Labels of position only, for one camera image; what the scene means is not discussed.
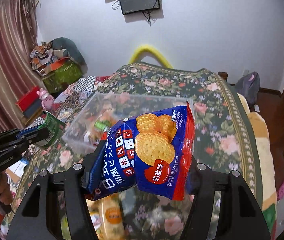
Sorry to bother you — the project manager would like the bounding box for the green storage box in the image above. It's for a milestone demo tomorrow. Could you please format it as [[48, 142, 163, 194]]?
[[43, 60, 83, 94]]

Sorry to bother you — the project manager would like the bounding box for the striped maroon curtain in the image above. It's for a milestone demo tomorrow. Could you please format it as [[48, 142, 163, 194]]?
[[0, 0, 43, 132]]

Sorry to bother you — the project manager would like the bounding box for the grey backpack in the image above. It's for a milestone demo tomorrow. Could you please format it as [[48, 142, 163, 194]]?
[[234, 72, 260, 106]]

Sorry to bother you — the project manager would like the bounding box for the yellow curved headboard tube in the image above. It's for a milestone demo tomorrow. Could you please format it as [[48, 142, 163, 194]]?
[[129, 44, 173, 69]]

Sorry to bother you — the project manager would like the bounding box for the patchwork quilt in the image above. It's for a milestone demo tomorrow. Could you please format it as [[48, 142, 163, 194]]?
[[49, 76, 109, 122]]

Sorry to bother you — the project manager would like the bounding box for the beige fleece blanket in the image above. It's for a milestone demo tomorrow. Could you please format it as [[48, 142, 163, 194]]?
[[238, 94, 277, 238]]

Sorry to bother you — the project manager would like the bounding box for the blue biscuit bag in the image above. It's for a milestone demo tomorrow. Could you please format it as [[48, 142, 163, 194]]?
[[82, 102, 195, 201]]

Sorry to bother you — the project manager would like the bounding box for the clear plastic storage bin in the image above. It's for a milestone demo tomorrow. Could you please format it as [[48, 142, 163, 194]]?
[[62, 93, 193, 155]]

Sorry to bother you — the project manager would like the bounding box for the green snack box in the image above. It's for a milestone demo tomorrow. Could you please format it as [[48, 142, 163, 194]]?
[[35, 111, 65, 150]]

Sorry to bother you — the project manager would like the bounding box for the yellow cracker pack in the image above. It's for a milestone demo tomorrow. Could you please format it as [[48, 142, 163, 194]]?
[[99, 196, 125, 239]]

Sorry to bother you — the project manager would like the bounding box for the red box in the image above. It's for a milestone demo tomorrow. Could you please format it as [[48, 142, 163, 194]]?
[[15, 86, 42, 118]]

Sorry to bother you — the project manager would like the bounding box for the floral green bedspread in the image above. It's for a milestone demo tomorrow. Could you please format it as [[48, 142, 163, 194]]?
[[0, 62, 264, 240]]

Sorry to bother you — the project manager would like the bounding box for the pink plush toy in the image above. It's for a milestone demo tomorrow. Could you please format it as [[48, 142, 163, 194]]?
[[37, 88, 54, 111]]

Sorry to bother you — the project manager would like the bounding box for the grey plush pillow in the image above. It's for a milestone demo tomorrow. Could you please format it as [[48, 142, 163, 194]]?
[[52, 37, 86, 66]]

